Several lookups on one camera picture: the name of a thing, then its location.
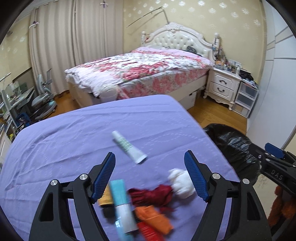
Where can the white bookshelf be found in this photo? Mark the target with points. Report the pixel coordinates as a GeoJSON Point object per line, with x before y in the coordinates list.
{"type": "Point", "coordinates": [8, 131]}

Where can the grey desk chair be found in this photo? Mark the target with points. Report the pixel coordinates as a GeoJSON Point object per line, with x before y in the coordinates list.
{"type": "Point", "coordinates": [44, 104]}

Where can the white nightstand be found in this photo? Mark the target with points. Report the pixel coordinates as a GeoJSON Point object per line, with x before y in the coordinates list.
{"type": "Point", "coordinates": [222, 86]}

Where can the yellow cylindrical can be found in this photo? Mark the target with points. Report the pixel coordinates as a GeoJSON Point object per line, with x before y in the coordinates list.
{"type": "Point", "coordinates": [106, 203]}

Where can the red bottle black cap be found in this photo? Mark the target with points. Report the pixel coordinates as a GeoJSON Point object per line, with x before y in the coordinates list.
{"type": "Point", "coordinates": [149, 233]}

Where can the dark red ribbon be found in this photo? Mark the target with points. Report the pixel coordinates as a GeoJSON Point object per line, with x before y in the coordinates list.
{"type": "Point", "coordinates": [159, 197]}

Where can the plastic drawer unit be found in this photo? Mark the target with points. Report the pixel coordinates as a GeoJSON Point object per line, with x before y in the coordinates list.
{"type": "Point", "coordinates": [245, 98]}

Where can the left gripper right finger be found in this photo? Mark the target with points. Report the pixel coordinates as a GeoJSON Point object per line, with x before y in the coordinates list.
{"type": "Point", "coordinates": [247, 219]}

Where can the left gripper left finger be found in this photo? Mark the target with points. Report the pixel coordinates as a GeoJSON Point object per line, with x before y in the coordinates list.
{"type": "Point", "coordinates": [52, 220]}

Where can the purple quilted bedspread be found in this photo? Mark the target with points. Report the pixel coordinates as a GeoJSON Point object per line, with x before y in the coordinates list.
{"type": "Point", "coordinates": [70, 144]}

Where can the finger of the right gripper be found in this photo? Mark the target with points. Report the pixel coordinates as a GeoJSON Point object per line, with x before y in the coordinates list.
{"type": "Point", "coordinates": [256, 150]}
{"type": "Point", "coordinates": [275, 151]}

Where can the black trash bag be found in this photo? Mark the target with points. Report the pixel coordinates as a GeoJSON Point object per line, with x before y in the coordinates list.
{"type": "Point", "coordinates": [234, 145]}

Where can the white green tube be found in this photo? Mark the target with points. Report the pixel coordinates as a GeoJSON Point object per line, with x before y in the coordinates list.
{"type": "Point", "coordinates": [133, 152]}

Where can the grey study desk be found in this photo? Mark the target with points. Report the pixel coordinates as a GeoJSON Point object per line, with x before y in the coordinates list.
{"type": "Point", "coordinates": [12, 99]}

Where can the teal white box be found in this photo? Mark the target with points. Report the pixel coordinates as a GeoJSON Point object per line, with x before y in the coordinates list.
{"type": "Point", "coordinates": [125, 221]}

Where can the white bed with headboard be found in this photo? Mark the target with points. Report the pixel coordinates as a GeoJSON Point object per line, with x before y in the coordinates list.
{"type": "Point", "coordinates": [171, 36]}

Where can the white crumpled tissue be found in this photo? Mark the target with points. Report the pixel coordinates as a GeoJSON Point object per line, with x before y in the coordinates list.
{"type": "Point", "coordinates": [181, 183]}

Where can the beige curtain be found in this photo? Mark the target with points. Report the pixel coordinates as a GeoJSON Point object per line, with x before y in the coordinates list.
{"type": "Point", "coordinates": [64, 34]}

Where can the pink floral quilt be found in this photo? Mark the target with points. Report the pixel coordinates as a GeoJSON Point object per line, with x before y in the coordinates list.
{"type": "Point", "coordinates": [143, 71]}

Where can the white round bin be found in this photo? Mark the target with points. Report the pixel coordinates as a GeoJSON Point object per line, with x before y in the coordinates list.
{"type": "Point", "coordinates": [108, 94]}

